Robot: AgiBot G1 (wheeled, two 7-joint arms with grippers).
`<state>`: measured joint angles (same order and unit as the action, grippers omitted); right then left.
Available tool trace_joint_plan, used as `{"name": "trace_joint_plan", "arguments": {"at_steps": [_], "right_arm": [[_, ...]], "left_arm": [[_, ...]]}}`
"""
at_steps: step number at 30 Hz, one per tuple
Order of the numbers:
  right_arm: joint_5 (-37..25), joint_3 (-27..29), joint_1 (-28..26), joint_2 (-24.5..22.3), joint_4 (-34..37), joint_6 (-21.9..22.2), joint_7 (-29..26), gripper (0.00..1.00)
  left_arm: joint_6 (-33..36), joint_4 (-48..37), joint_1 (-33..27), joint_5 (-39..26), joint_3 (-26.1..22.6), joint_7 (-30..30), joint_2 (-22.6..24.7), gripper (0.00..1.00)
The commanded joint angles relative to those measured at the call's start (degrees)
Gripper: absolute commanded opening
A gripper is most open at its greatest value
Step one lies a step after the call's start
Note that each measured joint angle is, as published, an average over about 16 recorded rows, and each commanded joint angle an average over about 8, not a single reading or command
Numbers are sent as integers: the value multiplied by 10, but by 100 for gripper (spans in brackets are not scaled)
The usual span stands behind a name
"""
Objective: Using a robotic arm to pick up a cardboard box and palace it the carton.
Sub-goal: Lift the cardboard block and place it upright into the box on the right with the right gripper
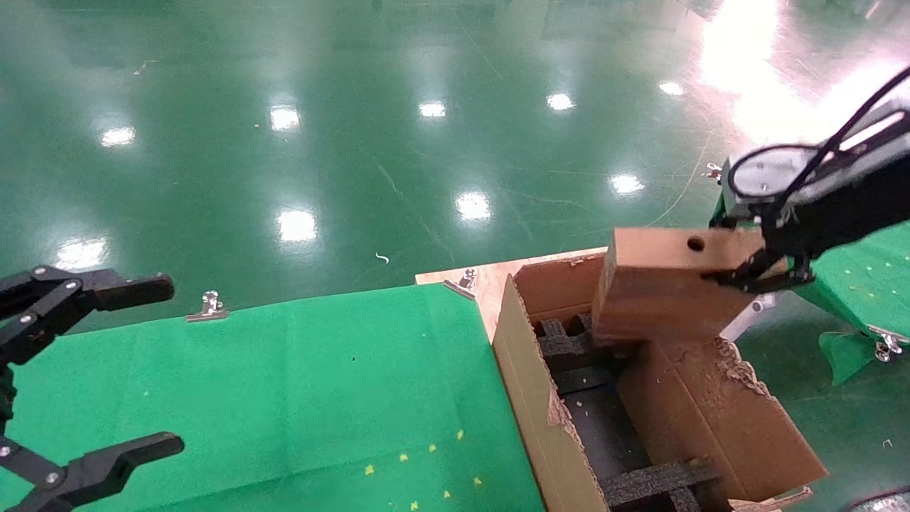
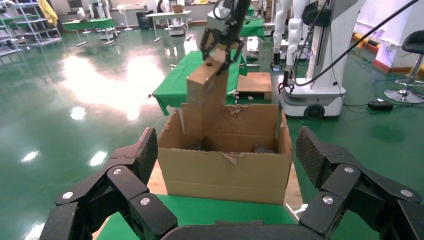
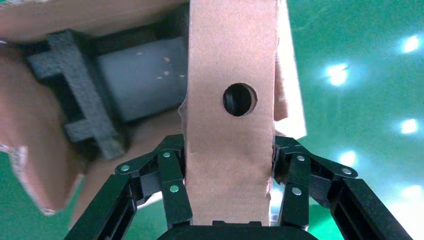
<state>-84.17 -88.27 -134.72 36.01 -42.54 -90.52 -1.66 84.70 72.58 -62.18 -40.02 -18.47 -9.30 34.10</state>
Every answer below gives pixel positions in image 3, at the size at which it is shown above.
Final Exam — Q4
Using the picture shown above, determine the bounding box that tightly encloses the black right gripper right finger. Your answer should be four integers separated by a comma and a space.
273, 135, 414, 240

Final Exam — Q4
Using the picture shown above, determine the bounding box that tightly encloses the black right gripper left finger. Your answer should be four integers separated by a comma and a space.
64, 134, 193, 240

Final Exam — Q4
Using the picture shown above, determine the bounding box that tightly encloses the wooden block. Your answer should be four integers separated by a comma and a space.
178, 0, 281, 227

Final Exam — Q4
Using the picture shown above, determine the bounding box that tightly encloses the large open cardboard carton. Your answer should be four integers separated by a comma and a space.
0, 0, 308, 230

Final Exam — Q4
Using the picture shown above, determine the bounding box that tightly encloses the gray cylinder part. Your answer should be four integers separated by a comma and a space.
95, 35, 190, 123

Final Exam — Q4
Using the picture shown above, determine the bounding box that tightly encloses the black foam holder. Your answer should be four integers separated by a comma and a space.
25, 29, 129, 162

